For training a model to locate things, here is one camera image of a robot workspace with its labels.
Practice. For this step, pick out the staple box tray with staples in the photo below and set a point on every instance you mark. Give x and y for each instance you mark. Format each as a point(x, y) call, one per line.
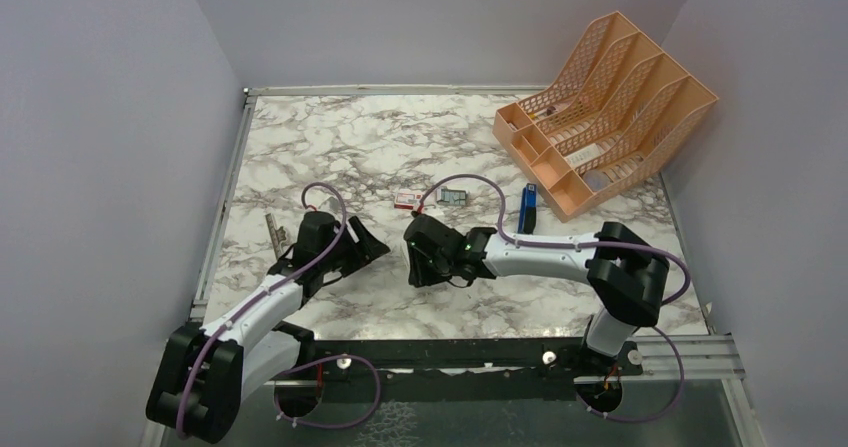
point(452, 197)

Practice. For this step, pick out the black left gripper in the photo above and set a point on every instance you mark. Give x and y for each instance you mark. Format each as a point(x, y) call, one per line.
point(365, 250)

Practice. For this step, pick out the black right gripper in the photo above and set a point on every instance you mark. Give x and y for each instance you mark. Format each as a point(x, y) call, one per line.
point(420, 276)

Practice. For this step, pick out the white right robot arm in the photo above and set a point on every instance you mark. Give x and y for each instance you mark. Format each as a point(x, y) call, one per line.
point(627, 275)

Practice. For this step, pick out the metal stapler magazine rail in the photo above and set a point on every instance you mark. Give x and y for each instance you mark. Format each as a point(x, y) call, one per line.
point(278, 235)

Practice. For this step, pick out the red white staple box sleeve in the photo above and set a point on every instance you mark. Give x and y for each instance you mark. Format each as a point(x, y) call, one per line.
point(407, 200)

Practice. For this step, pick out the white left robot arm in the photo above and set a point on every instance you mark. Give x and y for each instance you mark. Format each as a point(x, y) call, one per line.
point(207, 371)

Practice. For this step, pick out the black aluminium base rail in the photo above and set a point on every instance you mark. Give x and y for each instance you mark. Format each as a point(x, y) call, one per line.
point(547, 368)

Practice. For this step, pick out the peach plastic desk organizer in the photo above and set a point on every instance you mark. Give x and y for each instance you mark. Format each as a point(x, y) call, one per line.
point(620, 104)

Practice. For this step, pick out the blue grey glue stick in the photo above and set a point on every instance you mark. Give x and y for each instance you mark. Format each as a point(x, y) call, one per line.
point(596, 180)

